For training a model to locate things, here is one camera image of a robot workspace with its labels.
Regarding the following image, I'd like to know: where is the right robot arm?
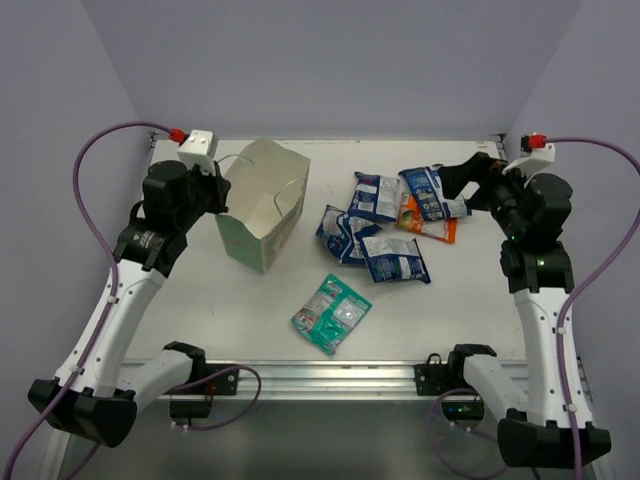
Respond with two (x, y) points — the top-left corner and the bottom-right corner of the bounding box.
(440, 157), (611, 473)

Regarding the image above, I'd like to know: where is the blue white snack packet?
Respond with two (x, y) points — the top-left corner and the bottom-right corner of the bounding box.
(347, 171), (399, 222)
(398, 167), (472, 221)
(315, 205), (382, 266)

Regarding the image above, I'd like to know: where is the green paper gift bag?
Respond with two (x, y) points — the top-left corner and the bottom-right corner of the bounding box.
(216, 137), (311, 274)

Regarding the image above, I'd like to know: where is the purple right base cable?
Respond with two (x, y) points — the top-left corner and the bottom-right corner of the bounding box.
(425, 387), (511, 479)

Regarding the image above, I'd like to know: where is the black base bracket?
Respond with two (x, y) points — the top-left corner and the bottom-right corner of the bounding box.
(196, 364), (240, 397)
(413, 353), (450, 396)

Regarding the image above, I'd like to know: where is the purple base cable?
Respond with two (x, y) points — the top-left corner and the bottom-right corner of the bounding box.
(169, 364), (263, 434)
(425, 387), (511, 479)

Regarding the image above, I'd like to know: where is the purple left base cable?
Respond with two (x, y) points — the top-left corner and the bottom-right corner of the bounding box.
(169, 364), (263, 434)

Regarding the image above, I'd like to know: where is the orange snack packet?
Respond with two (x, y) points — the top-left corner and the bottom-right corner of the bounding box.
(395, 192), (457, 244)

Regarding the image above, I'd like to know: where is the black left base bracket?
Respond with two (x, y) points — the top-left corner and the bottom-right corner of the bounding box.
(196, 364), (240, 397)

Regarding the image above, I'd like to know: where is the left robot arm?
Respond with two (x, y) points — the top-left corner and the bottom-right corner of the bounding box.
(28, 155), (242, 448)

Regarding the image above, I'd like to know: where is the aluminium mounting rail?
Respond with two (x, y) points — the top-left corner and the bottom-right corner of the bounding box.
(119, 359), (596, 401)

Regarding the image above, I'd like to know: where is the green snack packet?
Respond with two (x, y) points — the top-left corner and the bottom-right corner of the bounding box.
(291, 273), (372, 356)

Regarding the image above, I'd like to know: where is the dark blue snack packet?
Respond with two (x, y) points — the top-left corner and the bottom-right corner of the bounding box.
(360, 236), (431, 284)

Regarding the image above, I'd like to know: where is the black right base bracket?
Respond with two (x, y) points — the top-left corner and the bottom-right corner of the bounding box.
(413, 353), (450, 396)

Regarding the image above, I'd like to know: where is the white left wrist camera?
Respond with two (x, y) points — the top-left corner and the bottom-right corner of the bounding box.
(177, 130), (218, 174)

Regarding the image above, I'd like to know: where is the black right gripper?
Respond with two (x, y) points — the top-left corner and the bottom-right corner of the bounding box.
(439, 152), (539, 241)

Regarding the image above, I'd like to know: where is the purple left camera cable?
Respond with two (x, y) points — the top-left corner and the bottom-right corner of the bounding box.
(0, 121), (189, 480)

